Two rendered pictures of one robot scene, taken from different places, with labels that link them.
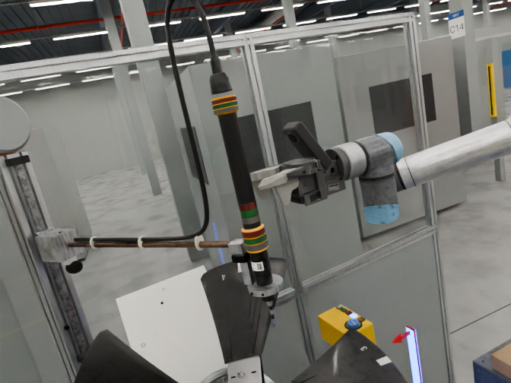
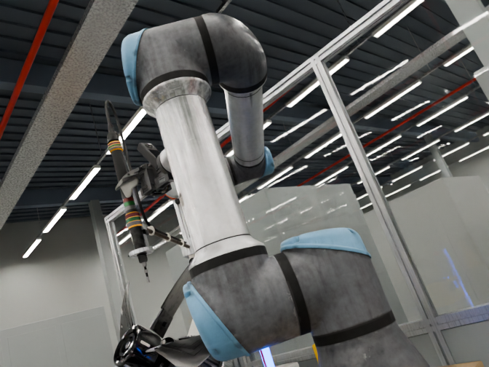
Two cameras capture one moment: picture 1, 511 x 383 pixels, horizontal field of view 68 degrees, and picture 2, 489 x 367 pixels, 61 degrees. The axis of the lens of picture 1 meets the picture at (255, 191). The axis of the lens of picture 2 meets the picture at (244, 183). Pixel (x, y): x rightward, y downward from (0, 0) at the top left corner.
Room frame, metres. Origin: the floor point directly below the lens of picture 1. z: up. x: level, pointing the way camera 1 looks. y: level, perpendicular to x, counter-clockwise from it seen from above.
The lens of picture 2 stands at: (0.43, -1.18, 1.19)
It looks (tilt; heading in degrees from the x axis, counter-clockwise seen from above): 17 degrees up; 62
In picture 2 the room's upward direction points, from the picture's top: 19 degrees counter-clockwise
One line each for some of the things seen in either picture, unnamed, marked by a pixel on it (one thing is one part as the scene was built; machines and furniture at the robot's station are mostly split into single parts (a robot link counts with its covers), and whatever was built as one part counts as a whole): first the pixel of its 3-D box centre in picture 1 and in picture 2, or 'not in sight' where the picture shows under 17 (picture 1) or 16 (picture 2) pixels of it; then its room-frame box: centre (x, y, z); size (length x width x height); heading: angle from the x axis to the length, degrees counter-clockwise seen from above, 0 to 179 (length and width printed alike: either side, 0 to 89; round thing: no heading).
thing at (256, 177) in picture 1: (261, 185); not in sight; (0.74, -0.01, 1.63); 0.09 x 0.03 x 0.06; 92
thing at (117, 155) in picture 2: (239, 172); (124, 182); (0.67, 0.02, 1.68); 0.03 x 0.03 x 0.21
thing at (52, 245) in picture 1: (58, 244); (191, 247); (0.99, 0.56, 1.54); 0.10 x 0.07 x 0.08; 59
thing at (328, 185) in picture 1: (314, 175); (158, 174); (0.74, -0.12, 1.63); 0.12 x 0.08 x 0.09; 114
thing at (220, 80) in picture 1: (243, 186); (126, 190); (0.67, 0.02, 1.65); 0.04 x 0.04 x 0.46
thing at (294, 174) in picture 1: (297, 171); (136, 175); (0.69, -0.08, 1.65); 0.09 x 0.05 x 0.02; 135
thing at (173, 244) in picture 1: (141, 244); (168, 238); (0.83, 0.28, 1.54); 0.54 x 0.01 x 0.01; 59
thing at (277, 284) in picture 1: (256, 264); (139, 239); (0.67, 0.03, 1.50); 0.09 x 0.07 x 0.10; 59
